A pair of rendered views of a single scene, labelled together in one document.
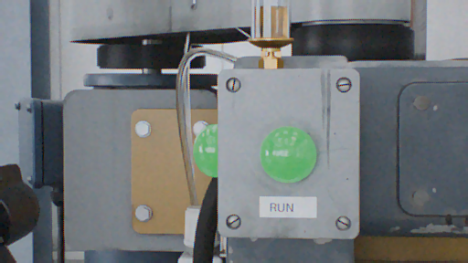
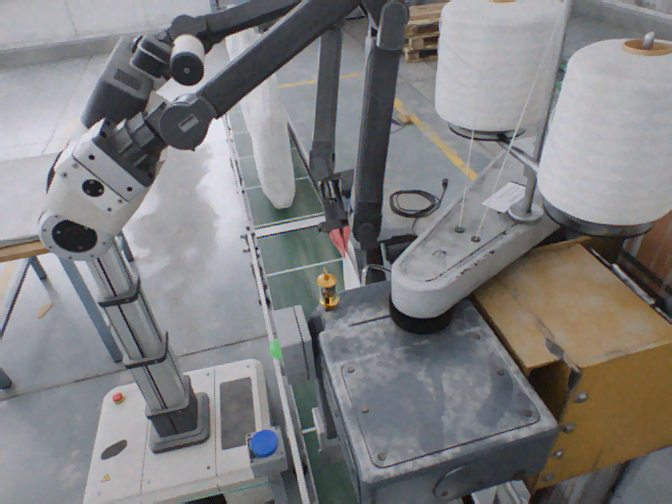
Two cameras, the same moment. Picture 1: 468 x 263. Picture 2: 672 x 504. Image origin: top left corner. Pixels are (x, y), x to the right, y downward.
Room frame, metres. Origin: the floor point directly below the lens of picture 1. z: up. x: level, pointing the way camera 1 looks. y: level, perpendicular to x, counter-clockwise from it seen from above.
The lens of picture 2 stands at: (0.45, -0.53, 1.84)
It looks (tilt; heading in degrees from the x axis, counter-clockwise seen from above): 38 degrees down; 73
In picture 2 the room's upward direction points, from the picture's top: 5 degrees counter-clockwise
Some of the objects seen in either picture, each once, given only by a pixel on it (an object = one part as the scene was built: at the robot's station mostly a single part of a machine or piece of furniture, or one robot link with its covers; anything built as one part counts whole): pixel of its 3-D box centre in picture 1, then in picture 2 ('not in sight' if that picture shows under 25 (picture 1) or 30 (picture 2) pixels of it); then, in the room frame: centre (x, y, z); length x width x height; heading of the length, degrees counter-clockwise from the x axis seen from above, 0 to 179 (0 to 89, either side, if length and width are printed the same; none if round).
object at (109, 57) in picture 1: (152, 59); not in sight; (1.05, 0.08, 1.35); 0.12 x 0.12 x 0.04
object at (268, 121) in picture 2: not in sight; (269, 132); (0.88, 1.98, 0.74); 0.47 x 0.22 x 0.72; 83
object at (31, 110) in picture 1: (58, 152); not in sight; (1.01, 0.18, 1.25); 0.10 x 0.08 x 0.12; 20
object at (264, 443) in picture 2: not in sight; (264, 444); (0.44, 0.11, 0.84); 0.06 x 0.06 x 0.02
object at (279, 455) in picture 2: not in sight; (266, 451); (0.44, 0.11, 0.81); 0.08 x 0.08 x 0.06; 85
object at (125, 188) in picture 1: (205, 169); not in sight; (0.96, 0.02, 1.23); 0.28 x 0.07 x 0.16; 85
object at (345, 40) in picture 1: (352, 45); (421, 305); (0.70, -0.09, 1.35); 0.09 x 0.09 x 0.03
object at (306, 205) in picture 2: not in sight; (263, 145); (0.95, 2.70, 0.34); 2.21 x 0.39 x 0.09; 85
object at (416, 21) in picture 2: not in sight; (442, 17); (3.74, 5.10, 0.36); 1.20 x 0.82 x 0.14; 171
